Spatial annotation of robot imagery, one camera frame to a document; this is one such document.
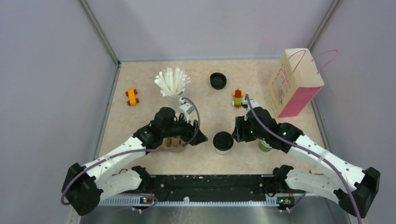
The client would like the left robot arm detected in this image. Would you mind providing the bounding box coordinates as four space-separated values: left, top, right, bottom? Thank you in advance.
61 103 208 216

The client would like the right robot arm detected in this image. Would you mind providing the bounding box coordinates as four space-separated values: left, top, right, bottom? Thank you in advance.
232 105 381 218

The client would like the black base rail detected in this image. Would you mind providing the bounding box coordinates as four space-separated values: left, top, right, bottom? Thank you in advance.
131 175 302 202

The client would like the white paper coffee cup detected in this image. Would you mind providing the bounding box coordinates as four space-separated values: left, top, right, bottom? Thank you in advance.
215 147 232 155

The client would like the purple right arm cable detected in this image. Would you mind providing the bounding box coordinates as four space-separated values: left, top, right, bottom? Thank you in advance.
244 93 362 224

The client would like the beige pink cake bag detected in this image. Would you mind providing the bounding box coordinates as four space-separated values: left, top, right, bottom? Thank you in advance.
268 48 339 118

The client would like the red green toy car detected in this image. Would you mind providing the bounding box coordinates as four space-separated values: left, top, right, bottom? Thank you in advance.
232 89 244 108

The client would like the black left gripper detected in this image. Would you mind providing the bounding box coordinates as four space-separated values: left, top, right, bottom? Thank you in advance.
162 112 208 146

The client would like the brown cardboard cup carrier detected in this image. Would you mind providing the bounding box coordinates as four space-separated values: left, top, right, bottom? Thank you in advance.
157 137 186 153

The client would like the black coffee cup lid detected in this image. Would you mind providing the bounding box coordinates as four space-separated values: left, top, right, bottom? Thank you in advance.
212 131 234 147

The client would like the orange red toy car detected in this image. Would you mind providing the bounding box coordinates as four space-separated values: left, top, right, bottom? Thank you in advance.
125 88 140 106

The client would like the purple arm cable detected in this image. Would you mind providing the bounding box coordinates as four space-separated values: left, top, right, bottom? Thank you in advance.
60 97 201 206
244 93 362 224

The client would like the white wrapped straws bundle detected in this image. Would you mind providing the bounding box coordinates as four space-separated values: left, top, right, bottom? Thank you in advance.
154 67 191 97

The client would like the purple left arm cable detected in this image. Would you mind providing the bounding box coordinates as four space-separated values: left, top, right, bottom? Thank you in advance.
60 97 201 206

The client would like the white straw holder cup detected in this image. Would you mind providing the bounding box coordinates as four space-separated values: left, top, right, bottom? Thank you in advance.
164 91 186 113

